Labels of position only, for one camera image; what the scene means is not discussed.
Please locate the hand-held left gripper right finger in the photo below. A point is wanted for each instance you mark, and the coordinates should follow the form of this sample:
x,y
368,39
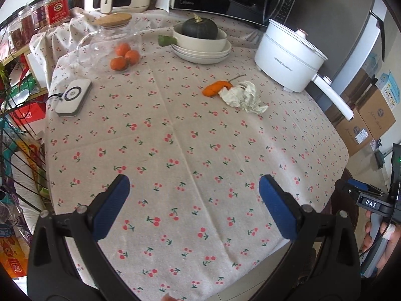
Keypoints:
x,y
278,207

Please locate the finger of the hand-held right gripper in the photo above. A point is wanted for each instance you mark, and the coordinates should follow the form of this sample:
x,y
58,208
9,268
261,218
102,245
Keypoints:
x,y
357,188

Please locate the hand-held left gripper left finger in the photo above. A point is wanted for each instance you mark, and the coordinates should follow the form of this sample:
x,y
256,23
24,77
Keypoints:
x,y
112,207

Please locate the person's right hand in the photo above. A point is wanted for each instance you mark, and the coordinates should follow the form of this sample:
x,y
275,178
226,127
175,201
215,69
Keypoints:
x,y
393,250

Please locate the cardboard box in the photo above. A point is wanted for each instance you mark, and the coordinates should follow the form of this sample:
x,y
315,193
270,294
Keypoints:
x,y
351,131
377,113

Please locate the cherry print tablecloth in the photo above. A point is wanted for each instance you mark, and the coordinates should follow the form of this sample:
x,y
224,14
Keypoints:
x,y
188,150

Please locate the light blue carton box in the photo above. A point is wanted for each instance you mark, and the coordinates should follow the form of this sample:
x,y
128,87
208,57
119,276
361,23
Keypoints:
x,y
388,87

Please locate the orange snack bag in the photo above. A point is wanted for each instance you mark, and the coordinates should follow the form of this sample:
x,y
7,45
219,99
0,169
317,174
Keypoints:
x,y
14,257

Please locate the crumpled pale paper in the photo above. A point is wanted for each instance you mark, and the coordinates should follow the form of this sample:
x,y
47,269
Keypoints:
x,y
244,97

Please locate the white flat device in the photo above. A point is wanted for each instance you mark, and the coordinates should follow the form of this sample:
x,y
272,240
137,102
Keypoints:
x,y
73,95

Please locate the orange carrot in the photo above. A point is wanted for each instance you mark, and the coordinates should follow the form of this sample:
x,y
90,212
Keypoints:
x,y
214,88

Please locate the white electric pot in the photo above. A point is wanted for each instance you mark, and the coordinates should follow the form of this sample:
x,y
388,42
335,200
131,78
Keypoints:
x,y
282,56

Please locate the orange fruits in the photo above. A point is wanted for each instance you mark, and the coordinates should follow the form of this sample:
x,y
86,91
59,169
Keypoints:
x,y
122,49

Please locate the glass pitcher with cork lid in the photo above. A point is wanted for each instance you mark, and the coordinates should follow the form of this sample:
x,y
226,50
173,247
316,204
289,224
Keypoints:
x,y
94,47

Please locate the white plate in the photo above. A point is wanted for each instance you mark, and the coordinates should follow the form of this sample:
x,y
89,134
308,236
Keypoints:
x,y
226,50
200,61

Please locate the grey refrigerator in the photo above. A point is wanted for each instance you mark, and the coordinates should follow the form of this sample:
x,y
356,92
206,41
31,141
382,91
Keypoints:
x,y
344,22

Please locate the green pepper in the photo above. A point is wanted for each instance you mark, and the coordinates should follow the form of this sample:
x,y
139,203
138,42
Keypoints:
x,y
167,40

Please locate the white bowl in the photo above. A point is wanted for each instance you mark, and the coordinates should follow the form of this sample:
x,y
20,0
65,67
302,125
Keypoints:
x,y
200,45

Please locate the dark green pumpkin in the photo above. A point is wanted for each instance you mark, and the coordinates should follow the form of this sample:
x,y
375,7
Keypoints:
x,y
200,28

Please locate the clear jar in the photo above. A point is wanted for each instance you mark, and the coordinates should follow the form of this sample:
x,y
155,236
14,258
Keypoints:
x,y
26,26

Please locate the red label jar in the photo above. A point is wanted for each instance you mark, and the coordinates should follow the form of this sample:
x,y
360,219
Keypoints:
x,y
58,9

